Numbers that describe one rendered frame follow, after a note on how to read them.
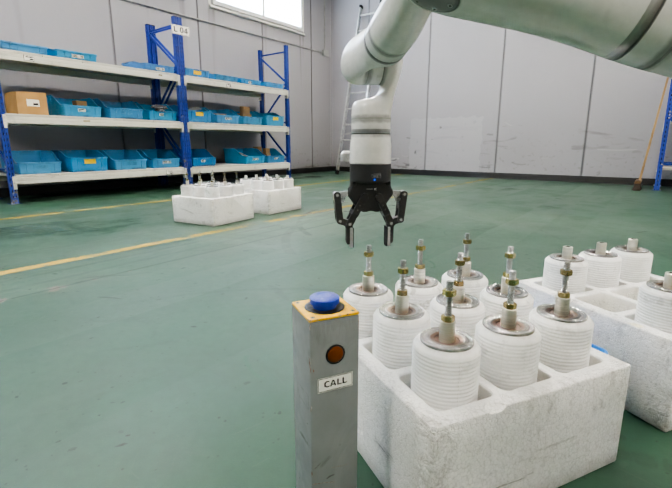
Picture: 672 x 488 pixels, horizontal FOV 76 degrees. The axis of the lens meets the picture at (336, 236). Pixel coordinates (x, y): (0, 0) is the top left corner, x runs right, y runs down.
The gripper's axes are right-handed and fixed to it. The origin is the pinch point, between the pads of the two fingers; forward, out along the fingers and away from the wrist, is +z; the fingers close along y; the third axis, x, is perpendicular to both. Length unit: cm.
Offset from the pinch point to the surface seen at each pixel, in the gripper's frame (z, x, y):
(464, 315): 10.8, -12.7, 13.9
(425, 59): -155, 651, 234
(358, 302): 10.9, -4.0, -2.7
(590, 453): 31, -23, 32
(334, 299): 2.2, -24.8, -9.9
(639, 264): 13, 17, 75
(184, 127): -37, 467, -124
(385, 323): 10.7, -14.3, -0.2
